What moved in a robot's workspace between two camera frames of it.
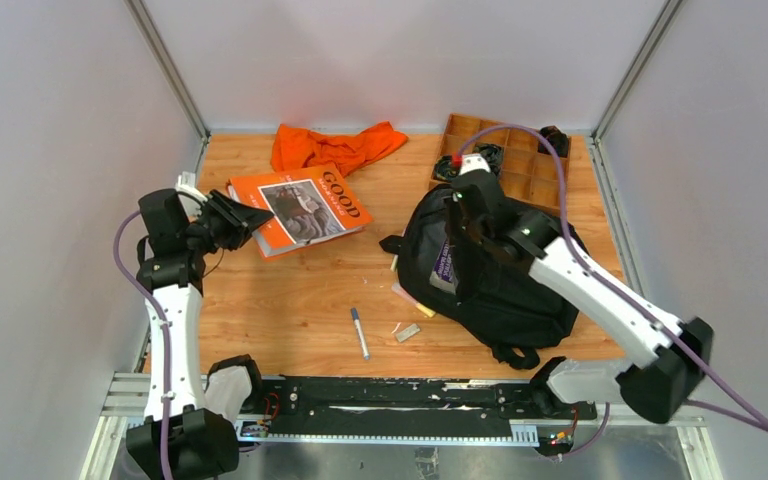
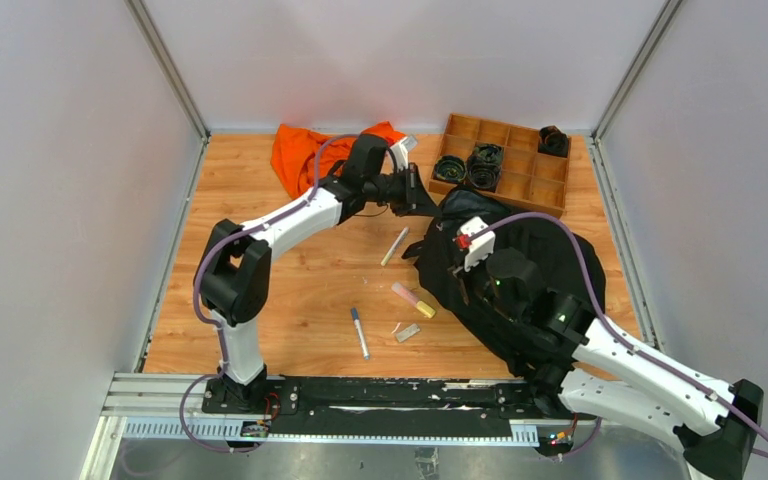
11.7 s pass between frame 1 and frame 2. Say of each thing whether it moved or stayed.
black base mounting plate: stayed
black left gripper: moved
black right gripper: moved
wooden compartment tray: stayed
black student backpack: moved
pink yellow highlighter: stayed
